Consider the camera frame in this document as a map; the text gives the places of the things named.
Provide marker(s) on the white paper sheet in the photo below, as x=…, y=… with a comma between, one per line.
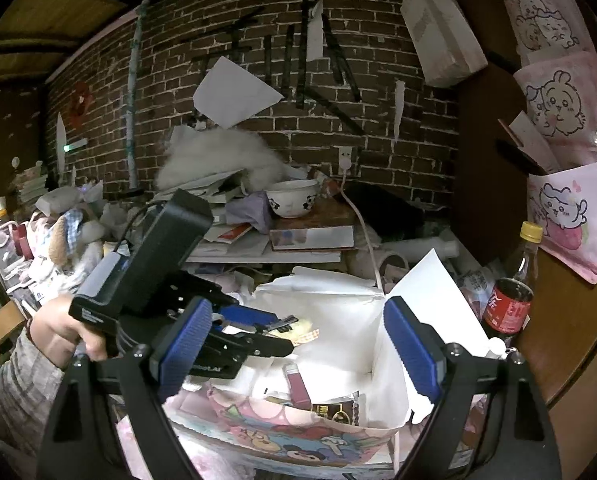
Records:
x=236, y=92

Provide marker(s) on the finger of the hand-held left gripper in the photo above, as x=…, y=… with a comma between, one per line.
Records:
x=248, y=316
x=251, y=347

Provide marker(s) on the dark cloth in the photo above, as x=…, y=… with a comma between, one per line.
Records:
x=383, y=210

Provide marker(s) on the black flat item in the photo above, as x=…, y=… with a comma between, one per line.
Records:
x=521, y=157

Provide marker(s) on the white wall plug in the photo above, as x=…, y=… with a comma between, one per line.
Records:
x=345, y=157

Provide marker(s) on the long white paper strip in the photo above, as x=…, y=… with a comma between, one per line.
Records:
x=399, y=110

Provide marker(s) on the brown snack packet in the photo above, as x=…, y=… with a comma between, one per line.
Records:
x=336, y=412

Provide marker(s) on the teal wall pipe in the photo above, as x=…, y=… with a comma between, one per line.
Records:
x=132, y=100

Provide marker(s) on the person's left forearm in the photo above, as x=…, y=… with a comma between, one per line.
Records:
x=13, y=395

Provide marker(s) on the white card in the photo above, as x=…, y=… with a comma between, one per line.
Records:
x=533, y=142

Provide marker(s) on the small yellow packet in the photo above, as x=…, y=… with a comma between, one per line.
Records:
x=302, y=334

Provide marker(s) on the person's left hand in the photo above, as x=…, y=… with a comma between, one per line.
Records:
x=58, y=330

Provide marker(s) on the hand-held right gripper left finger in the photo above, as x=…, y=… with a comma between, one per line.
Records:
x=186, y=345

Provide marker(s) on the purple cloth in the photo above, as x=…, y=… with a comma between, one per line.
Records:
x=251, y=210

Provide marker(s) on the pink cartoon hanging organizer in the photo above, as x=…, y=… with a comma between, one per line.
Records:
x=563, y=135

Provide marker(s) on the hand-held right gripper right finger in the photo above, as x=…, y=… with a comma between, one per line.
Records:
x=411, y=350

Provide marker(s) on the white panda print bowl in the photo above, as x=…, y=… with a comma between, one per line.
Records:
x=291, y=200

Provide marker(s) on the red wall decoration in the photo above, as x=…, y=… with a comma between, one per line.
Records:
x=81, y=100

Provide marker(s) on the beige plush toy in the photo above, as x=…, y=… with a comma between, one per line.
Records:
x=63, y=237

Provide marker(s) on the cartoon printed cardboard box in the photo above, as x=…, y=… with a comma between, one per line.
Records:
x=328, y=315

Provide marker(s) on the white paper bag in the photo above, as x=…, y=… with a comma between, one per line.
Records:
x=441, y=30

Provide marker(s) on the short white paper strip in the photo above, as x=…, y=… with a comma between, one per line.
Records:
x=314, y=27

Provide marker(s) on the white device green light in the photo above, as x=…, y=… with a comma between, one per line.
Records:
x=76, y=146

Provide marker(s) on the stack of books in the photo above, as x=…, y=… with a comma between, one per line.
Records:
x=308, y=239

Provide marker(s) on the white fluffy fur plush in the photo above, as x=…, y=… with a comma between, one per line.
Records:
x=218, y=157

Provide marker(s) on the cola bottle yellow cap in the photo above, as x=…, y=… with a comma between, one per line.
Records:
x=508, y=305

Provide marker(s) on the pink lip balm tube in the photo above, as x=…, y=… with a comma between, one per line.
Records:
x=297, y=385

